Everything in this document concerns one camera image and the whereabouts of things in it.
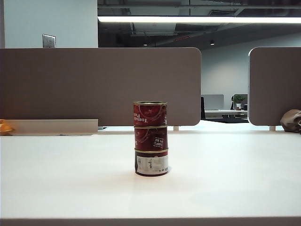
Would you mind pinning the red tomato paste can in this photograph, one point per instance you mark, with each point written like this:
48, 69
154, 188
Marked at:
151, 162
150, 139
150, 114

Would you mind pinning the background computer monitor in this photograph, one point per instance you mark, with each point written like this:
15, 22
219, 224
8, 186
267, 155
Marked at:
214, 102

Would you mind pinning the background white desk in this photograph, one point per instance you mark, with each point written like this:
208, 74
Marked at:
225, 113

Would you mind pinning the green potted plant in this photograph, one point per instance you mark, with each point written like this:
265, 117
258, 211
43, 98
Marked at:
239, 100

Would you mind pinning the dark cup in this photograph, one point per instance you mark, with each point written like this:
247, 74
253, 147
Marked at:
245, 107

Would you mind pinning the long ceiling light strip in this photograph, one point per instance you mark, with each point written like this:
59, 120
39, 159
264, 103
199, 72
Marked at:
188, 19

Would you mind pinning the crumpled brown paper bag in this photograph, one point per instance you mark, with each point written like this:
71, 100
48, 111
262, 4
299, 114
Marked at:
291, 120

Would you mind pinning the orange object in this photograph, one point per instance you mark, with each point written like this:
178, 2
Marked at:
5, 127

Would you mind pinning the metal wall plate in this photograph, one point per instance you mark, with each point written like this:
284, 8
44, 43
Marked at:
49, 41

